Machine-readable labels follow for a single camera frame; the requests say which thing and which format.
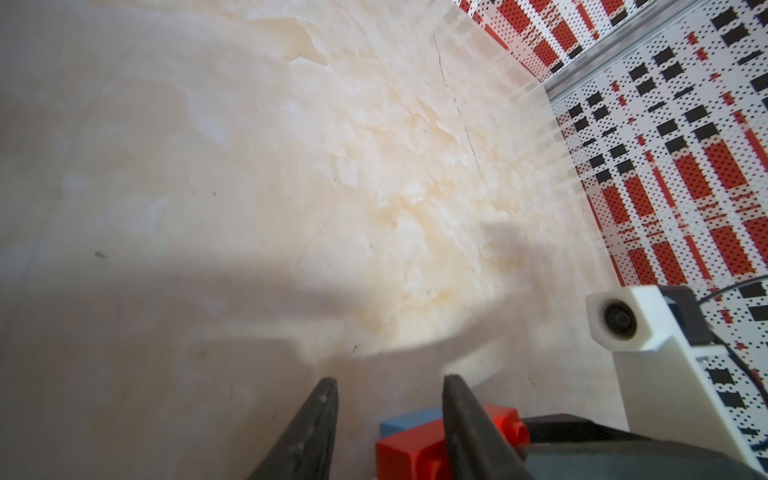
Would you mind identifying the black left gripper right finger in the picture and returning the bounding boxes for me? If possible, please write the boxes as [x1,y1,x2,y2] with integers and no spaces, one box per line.
[442,374,533,479]

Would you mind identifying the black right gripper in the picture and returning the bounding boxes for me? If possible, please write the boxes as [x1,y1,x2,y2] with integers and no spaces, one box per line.
[522,414,767,479]

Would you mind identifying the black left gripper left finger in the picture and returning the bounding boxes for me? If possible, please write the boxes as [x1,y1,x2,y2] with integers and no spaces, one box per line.
[248,377,339,479]

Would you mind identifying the red lego brick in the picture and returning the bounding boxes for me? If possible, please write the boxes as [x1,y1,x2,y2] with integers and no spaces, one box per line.
[375,404,530,480]

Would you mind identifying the small light blue lego brick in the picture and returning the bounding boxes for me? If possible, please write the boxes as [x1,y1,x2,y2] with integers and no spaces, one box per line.
[379,408,442,438]

